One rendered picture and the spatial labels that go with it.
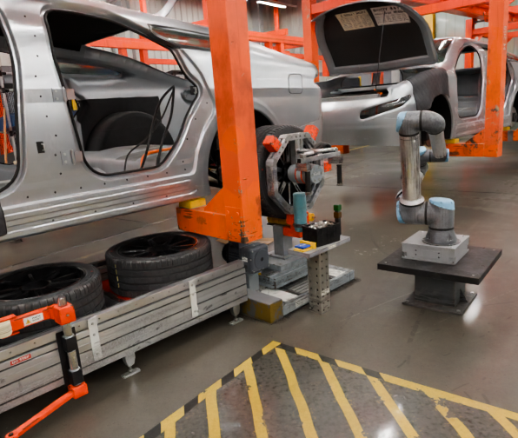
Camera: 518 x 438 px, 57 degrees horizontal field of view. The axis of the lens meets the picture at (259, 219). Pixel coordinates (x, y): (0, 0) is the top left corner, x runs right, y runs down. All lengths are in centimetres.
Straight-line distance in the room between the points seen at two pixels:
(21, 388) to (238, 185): 148
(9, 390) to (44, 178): 106
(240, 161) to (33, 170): 110
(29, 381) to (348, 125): 440
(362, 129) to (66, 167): 373
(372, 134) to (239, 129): 311
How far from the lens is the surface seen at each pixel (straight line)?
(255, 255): 315
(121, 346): 259
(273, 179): 309
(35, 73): 278
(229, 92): 275
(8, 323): 233
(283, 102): 381
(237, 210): 281
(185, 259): 282
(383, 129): 564
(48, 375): 246
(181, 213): 328
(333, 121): 586
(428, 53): 641
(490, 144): 643
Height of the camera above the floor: 131
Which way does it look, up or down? 13 degrees down
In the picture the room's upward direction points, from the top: 4 degrees counter-clockwise
